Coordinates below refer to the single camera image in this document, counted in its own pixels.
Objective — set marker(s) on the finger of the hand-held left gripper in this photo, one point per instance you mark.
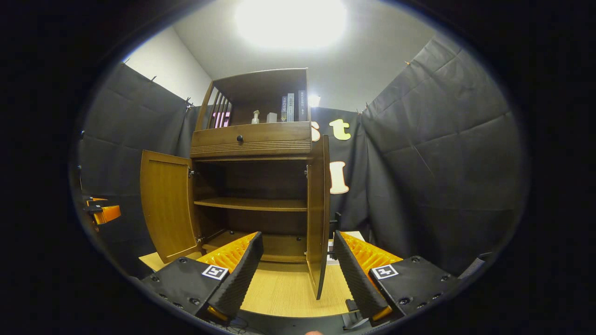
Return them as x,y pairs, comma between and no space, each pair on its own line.
97,201
109,214

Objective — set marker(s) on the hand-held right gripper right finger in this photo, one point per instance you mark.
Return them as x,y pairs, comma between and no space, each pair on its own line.
354,279

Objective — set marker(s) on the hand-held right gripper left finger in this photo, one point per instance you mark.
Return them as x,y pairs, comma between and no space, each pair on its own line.
242,279

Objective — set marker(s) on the wooden shoe cabinet door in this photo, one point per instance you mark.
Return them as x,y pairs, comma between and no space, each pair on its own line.
317,209
167,204

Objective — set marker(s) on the wooden double-door shoe cabinet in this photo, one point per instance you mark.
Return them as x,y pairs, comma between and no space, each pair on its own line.
251,204

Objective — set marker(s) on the plain white book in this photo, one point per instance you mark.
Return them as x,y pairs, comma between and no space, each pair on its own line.
331,260

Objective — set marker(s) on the black backdrop cloth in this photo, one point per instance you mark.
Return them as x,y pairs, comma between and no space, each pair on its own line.
442,163

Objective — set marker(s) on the small clear pump bottle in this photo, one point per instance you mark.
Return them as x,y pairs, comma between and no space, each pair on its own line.
255,118

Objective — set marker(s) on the light grey book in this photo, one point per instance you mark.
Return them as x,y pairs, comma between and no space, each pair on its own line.
290,108

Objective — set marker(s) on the small ceiling light panel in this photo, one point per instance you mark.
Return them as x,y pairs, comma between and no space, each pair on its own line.
314,101

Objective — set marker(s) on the large ceiling light panel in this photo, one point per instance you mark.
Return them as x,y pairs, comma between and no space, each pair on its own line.
291,21

